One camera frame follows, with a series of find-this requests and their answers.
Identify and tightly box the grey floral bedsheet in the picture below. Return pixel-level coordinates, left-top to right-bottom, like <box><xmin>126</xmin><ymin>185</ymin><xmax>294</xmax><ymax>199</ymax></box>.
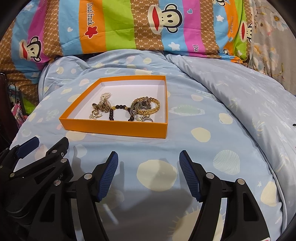
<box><xmin>248</xmin><ymin>1</ymin><xmax>295</xmax><ymax>95</ymax></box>

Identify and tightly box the dark bedside furniture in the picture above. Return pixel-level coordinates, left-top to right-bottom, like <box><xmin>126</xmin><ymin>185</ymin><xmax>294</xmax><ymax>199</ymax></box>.
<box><xmin>0</xmin><ymin>73</ymin><xmax>19</xmax><ymax>151</ymax></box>

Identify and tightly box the pink patterned bag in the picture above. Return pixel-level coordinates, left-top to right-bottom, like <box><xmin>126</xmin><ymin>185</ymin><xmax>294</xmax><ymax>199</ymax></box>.
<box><xmin>11</xmin><ymin>103</ymin><xmax>27</xmax><ymax>128</ymax></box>

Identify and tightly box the orange shallow cardboard box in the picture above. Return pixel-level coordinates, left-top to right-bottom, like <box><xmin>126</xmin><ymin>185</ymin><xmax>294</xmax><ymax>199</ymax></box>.
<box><xmin>59</xmin><ymin>75</ymin><xmax>168</xmax><ymax>138</ymax></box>

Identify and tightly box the gold chain bangle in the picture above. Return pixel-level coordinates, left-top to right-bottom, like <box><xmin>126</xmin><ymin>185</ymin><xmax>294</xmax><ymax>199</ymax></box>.
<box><xmin>129</xmin><ymin>96</ymin><xmax>161</xmax><ymax>116</ymax></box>

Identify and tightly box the silver gemstone ring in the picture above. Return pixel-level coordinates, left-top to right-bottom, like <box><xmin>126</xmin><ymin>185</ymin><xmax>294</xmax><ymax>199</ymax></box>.
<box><xmin>135</xmin><ymin>114</ymin><xmax>154</xmax><ymax>123</ymax></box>

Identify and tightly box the small gold watch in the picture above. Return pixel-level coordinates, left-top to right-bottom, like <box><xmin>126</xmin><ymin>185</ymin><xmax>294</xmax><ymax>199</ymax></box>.
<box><xmin>92</xmin><ymin>100</ymin><xmax>112</xmax><ymax>113</ymax></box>

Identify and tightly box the pearl brooch with chain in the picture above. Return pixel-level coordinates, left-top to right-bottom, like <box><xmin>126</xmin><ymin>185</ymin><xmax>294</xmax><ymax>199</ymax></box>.
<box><xmin>99</xmin><ymin>92</ymin><xmax>111</xmax><ymax>105</ymax></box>

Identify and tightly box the colourful striped monkey pillow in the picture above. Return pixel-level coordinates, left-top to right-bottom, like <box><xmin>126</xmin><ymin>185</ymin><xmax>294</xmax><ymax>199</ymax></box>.
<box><xmin>0</xmin><ymin>0</ymin><xmax>253</xmax><ymax>103</ymax></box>

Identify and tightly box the black bead bracelet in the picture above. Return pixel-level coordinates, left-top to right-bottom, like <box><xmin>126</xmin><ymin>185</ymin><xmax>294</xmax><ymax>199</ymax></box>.
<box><xmin>108</xmin><ymin>104</ymin><xmax>135</xmax><ymax>122</ymax></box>

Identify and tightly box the silver wrist watch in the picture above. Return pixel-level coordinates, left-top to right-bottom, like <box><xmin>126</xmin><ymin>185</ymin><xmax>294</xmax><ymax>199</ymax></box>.
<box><xmin>129</xmin><ymin>100</ymin><xmax>152</xmax><ymax>115</ymax></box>

